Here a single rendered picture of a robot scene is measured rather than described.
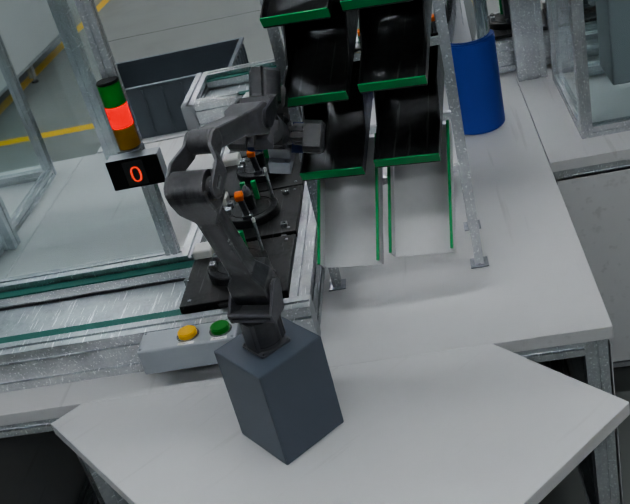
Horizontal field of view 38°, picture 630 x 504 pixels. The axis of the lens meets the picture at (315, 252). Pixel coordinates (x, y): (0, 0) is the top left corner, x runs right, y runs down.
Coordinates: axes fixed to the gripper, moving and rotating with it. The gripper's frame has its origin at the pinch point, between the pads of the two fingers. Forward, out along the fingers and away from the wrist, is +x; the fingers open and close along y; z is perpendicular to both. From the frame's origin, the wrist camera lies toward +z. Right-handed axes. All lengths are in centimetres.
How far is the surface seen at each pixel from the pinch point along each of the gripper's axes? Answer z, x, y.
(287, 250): -20.5, 28.0, 2.3
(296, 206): -8.9, 45.4, 3.6
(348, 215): -13.0, 16.4, -12.4
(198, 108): 30, 124, 52
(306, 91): 9.2, -2.0, -5.0
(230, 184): -2, 62, 25
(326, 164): -3.6, 6.9, -8.4
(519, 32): 54, 109, -53
